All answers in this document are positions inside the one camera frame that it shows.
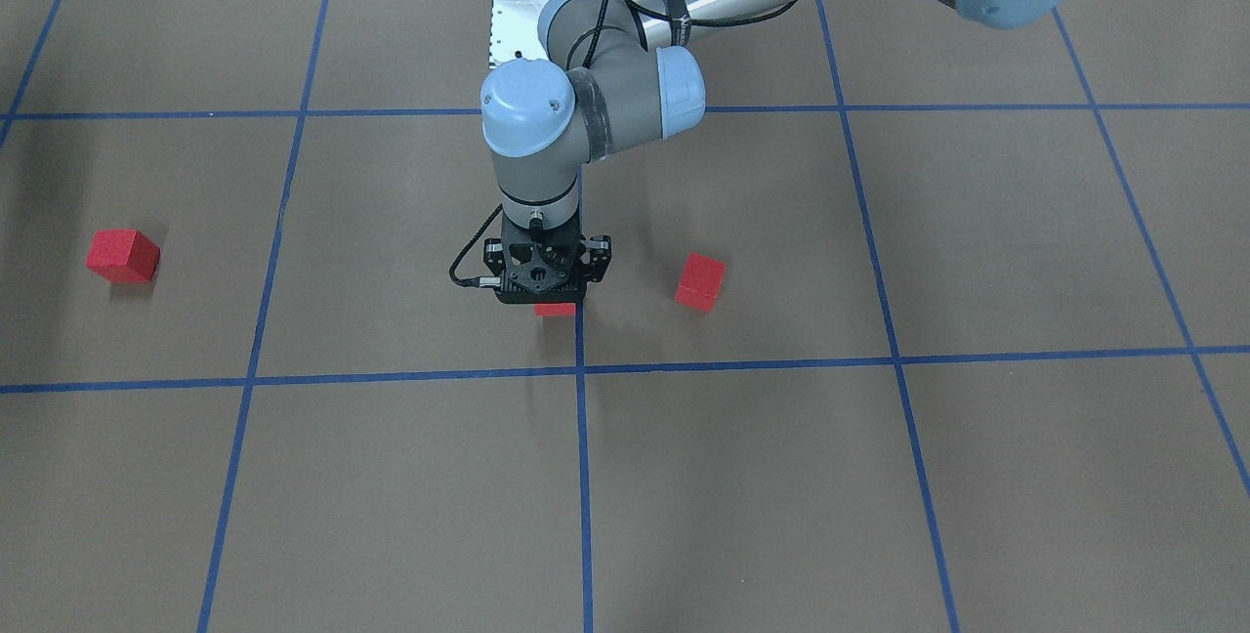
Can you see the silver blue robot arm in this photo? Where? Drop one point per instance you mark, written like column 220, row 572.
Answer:
column 609, row 75

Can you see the red block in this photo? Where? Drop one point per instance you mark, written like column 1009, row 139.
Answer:
column 123, row 256
column 701, row 282

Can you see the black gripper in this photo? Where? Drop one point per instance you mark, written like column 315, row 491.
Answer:
column 597, row 257

